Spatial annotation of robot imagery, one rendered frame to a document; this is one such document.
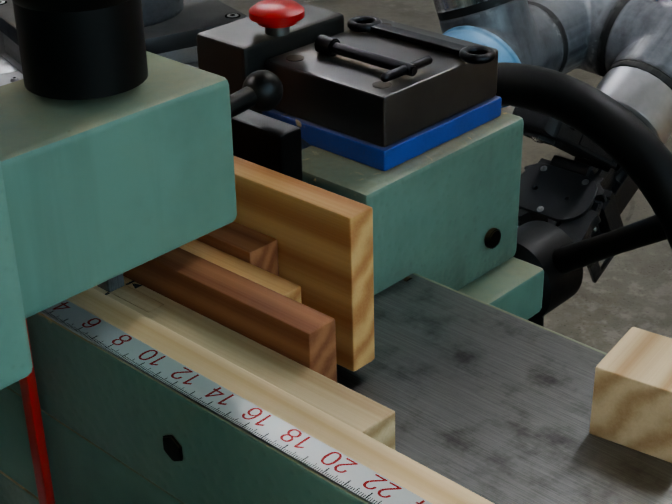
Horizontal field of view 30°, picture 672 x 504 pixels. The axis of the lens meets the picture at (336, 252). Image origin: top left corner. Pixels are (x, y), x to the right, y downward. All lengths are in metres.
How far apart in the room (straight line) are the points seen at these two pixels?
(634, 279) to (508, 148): 1.84
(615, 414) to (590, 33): 0.63
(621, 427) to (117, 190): 0.23
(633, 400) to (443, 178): 0.19
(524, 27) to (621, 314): 1.41
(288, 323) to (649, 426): 0.16
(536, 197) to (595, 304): 1.42
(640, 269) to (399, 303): 1.95
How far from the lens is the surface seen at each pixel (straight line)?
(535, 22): 1.08
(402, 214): 0.65
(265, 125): 0.61
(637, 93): 1.07
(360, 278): 0.55
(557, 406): 0.57
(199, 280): 0.54
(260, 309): 0.52
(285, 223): 0.57
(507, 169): 0.71
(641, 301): 2.47
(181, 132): 0.53
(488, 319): 0.63
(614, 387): 0.54
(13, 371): 0.47
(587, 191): 1.02
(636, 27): 1.12
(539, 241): 0.84
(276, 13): 0.68
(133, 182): 0.52
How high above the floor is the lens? 1.23
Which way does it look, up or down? 28 degrees down
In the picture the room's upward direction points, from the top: 1 degrees counter-clockwise
